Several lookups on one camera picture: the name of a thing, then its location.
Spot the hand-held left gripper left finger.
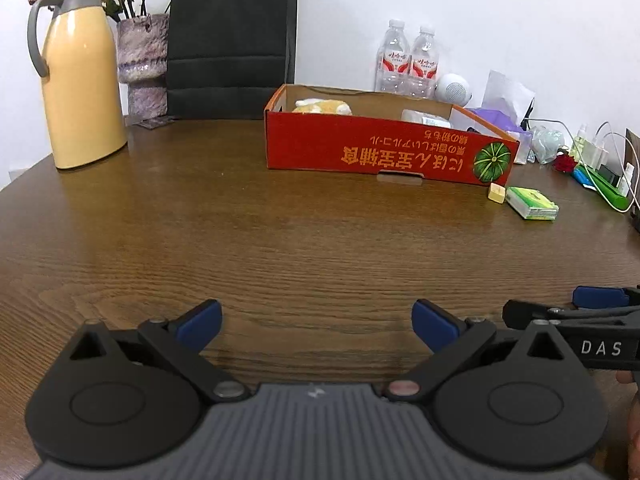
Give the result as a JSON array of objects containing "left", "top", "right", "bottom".
[{"left": 65, "top": 299, "right": 251, "bottom": 403}]

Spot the purple tissue pack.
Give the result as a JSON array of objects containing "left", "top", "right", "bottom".
[{"left": 466, "top": 107, "right": 533, "bottom": 137}]

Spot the white yellow plush toy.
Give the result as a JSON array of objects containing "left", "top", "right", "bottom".
[{"left": 291, "top": 98, "right": 353, "bottom": 116}]

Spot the green tissue packet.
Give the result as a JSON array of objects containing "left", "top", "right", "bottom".
[{"left": 505, "top": 186, "right": 560, "bottom": 221}]

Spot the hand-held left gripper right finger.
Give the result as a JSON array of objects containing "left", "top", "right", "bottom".
[{"left": 384, "top": 299, "right": 571, "bottom": 403}]

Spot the white tissue paper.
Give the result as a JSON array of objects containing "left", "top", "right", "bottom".
[{"left": 481, "top": 70, "right": 536, "bottom": 127}]

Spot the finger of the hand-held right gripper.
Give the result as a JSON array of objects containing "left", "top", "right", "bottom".
[
  {"left": 572, "top": 286, "right": 640, "bottom": 310},
  {"left": 502, "top": 299, "right": 640, "bottom": 331}
]

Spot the white round speaker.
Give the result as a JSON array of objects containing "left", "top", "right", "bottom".
[{"left": 434, "top": 73, "right": 474, "bottom": 107}]

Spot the small spray bottle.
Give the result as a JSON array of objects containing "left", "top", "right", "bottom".
[{"left": 570, "top": 123, "right": 591, "bottom": 162}]

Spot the white cable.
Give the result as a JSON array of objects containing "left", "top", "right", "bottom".
[{"left": 590, "top": 120, "right": 640, "bottom": 214}]

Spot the black paper bag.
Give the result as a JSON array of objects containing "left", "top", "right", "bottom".
[{"left": 166, "top": 0, "right": 299, "bottom": 121}]

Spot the clear plastic bag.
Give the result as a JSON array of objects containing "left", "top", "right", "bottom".
[{"left": 529, "top": 126, "right": 567, "bottom": 164}]

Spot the clear water bottle red label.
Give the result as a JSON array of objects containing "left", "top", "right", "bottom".
[
  {"left": 375, "top": 19, "right": 412, "bottom": 95},
  {"left": 410, "top": 25, "right": 442, "bottom": 100}
]

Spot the yellow thermos jug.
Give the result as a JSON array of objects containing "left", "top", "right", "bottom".
[{"left": 27, "top": 0, "right": 129, "bottom": 170}]

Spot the white charger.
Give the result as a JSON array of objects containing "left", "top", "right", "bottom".
[{"left": 582, "top": 139, "right": 609, "bottom": 169}]

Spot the red cardboard box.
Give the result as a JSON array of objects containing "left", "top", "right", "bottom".
[{"left": 264, "top": 84, "right": 521, "bottom": 187}]

